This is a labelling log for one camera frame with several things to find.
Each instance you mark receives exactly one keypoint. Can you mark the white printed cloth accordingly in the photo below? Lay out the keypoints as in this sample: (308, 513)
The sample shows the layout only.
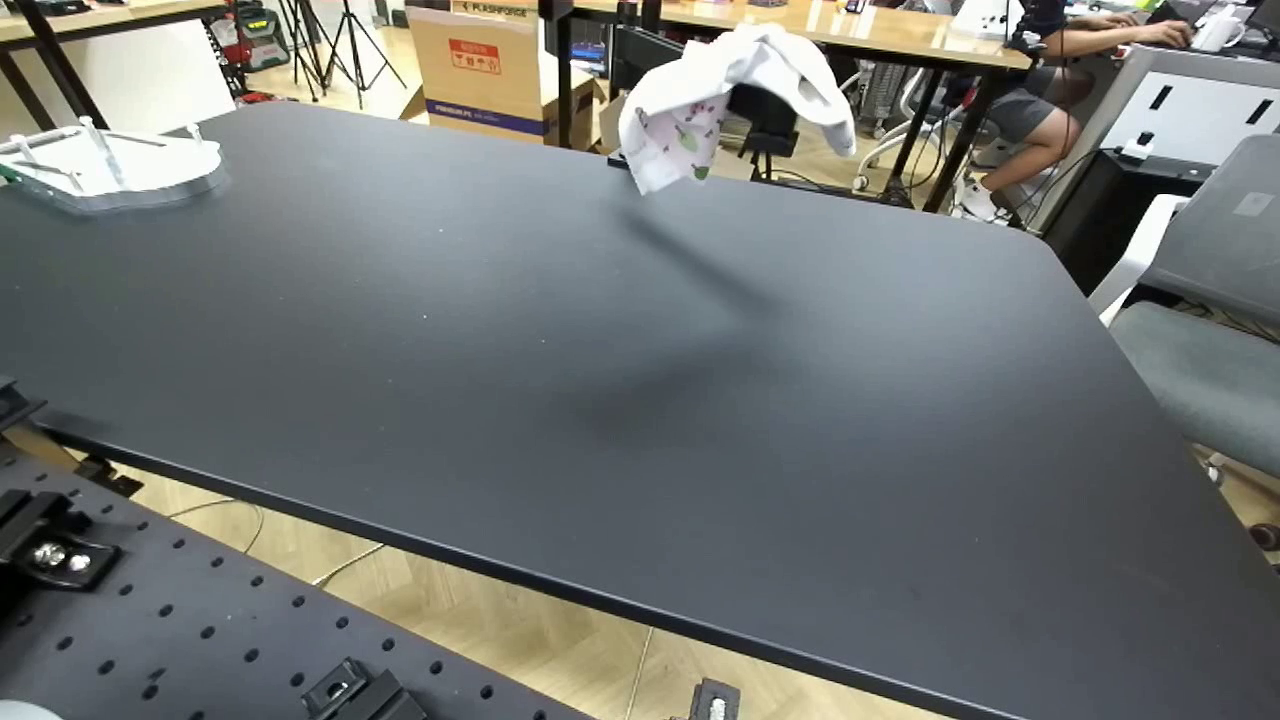
(693, 105)

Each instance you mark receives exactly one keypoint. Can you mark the black office chair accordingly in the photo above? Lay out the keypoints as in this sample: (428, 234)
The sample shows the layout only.
(761, 127)

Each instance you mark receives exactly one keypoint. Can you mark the brown cardboard box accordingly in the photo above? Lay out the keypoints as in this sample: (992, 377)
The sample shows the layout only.
(483, 65)

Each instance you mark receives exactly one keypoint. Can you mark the long wooden desk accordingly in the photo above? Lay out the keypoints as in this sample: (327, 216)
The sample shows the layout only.
(893, 36)

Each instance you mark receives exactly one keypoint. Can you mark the black tripod stand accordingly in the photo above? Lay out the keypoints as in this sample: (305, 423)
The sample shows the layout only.
(348, 46)

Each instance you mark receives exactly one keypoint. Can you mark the black clamp block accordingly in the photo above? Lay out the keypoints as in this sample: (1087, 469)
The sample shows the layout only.
(354, 694)

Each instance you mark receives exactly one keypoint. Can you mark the seated person in dark clothes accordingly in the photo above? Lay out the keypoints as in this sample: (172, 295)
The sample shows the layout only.
(1035, 127)

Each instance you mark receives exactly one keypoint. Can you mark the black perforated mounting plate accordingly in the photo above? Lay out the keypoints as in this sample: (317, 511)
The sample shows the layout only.
(172, 625)

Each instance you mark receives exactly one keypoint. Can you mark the grey office chair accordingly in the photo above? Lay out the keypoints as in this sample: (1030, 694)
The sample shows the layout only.
(1207, 360)

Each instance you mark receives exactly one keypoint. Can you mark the white panel board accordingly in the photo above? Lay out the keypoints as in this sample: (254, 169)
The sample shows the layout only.
(147, 83)

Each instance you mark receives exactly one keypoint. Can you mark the grey white cabinet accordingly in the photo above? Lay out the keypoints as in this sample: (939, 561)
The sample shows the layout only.
(1174, 122)

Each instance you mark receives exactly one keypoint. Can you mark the black clamp with silver bolts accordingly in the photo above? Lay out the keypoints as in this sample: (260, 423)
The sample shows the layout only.
(55, 551)

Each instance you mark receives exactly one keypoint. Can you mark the wooden desk with black leg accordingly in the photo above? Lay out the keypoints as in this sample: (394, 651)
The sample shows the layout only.
(81, 18)

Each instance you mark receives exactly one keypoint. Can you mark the small black bracket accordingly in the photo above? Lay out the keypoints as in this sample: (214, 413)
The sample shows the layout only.
(714, 703)

